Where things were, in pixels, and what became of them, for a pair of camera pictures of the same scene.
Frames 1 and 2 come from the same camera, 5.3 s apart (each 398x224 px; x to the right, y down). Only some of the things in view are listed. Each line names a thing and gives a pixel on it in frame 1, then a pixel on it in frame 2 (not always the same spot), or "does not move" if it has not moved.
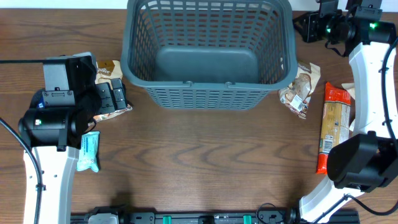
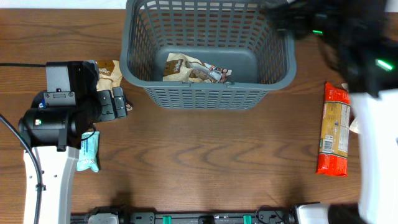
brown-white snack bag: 297,97 -> 180,67
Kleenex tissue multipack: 41,104 does not move
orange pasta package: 335,123 does not move
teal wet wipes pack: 89,153 does not move
